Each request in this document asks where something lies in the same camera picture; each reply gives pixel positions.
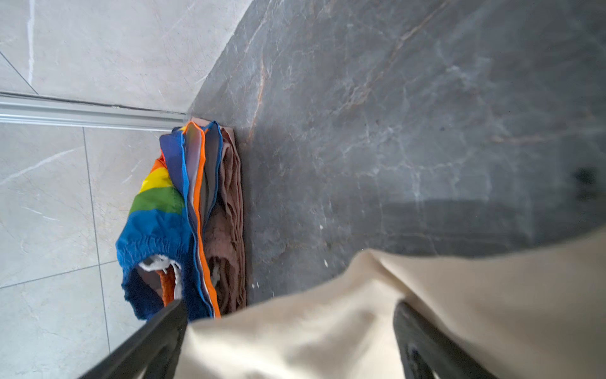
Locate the beige shorts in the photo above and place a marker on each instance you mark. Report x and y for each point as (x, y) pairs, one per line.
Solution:
(535, 314)

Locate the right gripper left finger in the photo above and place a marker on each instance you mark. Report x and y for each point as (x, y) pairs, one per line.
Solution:
(152, 352)

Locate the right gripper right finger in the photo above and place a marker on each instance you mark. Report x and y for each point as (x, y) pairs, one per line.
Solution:
(427, 353)

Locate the rainbow striped shorts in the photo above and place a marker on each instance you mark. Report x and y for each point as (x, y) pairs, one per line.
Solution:
(161, 248)

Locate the pink shorts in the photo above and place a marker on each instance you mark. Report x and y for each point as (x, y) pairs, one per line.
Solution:
(223, 230)

